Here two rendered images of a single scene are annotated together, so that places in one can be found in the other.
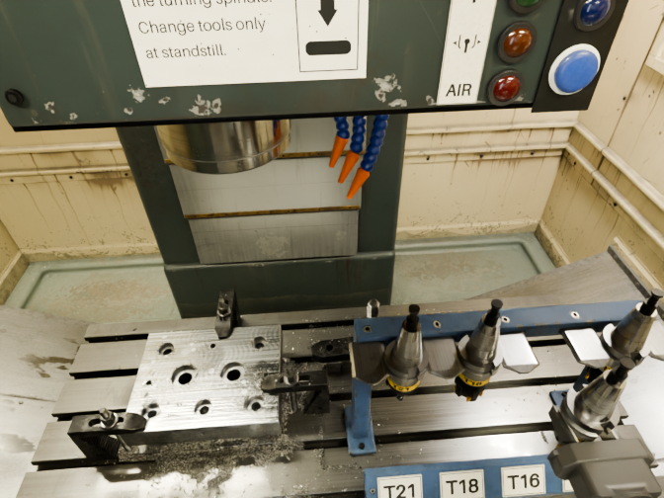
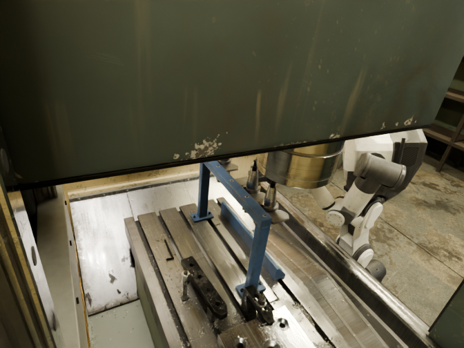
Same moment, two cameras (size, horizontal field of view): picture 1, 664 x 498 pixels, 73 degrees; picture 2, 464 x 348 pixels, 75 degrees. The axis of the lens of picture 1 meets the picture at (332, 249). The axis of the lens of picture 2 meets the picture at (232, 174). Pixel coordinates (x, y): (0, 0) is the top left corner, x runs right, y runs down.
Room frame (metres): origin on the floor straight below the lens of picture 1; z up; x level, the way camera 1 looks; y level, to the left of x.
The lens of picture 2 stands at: (0.89, 0.56, 1.79)
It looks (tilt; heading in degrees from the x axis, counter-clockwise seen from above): 30 degrees down; 242
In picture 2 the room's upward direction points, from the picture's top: 7 degrees clockwise
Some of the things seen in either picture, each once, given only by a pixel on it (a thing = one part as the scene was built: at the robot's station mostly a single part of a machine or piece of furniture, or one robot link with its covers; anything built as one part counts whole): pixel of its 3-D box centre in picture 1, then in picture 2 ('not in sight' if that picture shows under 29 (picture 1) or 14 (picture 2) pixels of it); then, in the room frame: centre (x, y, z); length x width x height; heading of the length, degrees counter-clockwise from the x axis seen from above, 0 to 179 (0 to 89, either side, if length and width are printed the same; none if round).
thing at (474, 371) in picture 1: (479, 355); (251, 189); (0.39, -0.22, 1.21); 0.06 x 0.06 x 0.03
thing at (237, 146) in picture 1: (221, 97); (300, 142); (0.52, 0.13, 1.56); 0.16 x 0.16 x 0.12
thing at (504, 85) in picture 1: (506, 88); not in sight; (0.32, -0.13, 1.64); 0.02 x 0.01 x 0.02; 93
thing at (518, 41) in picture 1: (517, 42); not in sight; (0.32, -0.13, 1.67); 0.02 x 0.01 x 0.02; 93
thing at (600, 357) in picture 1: (587, 347); (229, 167); (0.40, -0.38, 1.21); 0.07 x 0.05 x 0.01; 3
